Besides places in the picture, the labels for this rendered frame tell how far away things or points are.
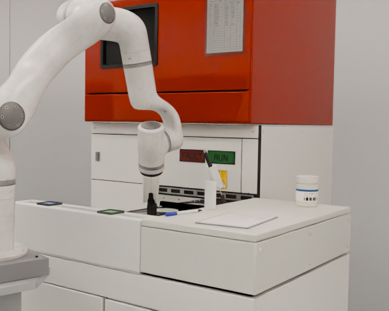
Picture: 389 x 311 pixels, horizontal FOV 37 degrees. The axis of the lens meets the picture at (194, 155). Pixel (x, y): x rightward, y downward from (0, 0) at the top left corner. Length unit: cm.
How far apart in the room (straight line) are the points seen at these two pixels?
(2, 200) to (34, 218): 32
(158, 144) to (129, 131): 59
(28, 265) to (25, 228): 36
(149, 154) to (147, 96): 18
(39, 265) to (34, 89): 45
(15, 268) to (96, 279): 27
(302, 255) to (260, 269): 23
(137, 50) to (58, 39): 27
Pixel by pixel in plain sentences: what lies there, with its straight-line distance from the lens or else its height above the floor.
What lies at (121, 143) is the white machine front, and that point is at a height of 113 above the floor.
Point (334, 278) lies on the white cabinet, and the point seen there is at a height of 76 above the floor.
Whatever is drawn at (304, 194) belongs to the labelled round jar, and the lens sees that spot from 186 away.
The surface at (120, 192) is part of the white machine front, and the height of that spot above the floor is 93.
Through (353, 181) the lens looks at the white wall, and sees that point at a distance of 350.
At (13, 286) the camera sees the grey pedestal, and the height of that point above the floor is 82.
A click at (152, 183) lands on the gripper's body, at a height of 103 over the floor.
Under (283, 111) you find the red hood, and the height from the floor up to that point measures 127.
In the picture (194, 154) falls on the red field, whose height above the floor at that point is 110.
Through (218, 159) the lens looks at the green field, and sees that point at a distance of 214.
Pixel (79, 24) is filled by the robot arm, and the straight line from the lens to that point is 162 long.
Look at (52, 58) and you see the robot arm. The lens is 160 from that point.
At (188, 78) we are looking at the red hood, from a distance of 216.
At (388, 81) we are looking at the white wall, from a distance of 344.
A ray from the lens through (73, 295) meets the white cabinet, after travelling 178.
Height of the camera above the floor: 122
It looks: 3 degrees down
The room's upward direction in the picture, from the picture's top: 1 degrees clockwise
